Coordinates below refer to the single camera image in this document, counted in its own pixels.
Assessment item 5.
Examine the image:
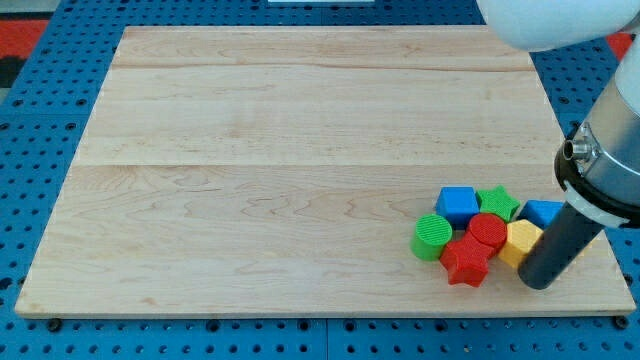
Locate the green star block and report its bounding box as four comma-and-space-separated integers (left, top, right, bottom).
476, 185, 520, 223

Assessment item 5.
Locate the red star block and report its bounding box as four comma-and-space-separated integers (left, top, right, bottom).
439, 233, 494, 288

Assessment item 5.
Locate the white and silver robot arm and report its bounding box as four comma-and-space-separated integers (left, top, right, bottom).
478, 0, 639, 228

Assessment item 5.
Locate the blue cube block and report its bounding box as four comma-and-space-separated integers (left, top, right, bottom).
435, 186, 479, 230

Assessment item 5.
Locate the blue block behind tool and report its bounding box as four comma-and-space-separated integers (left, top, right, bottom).
517, 199, 563, 230

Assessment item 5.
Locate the yellow hexagon block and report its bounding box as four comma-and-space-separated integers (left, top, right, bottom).
498, 219, 543, 269

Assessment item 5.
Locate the red cylinder block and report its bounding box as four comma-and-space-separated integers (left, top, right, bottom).
467, 213, 507, 254

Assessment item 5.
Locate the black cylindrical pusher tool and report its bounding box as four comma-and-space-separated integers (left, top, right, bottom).
517, 202, 604, 290

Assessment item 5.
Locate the green cylinder block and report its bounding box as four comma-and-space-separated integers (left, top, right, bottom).
410, 214, 453, 261

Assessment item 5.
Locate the wooden board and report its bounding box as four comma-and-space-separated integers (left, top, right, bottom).
15, 26, 635, 319

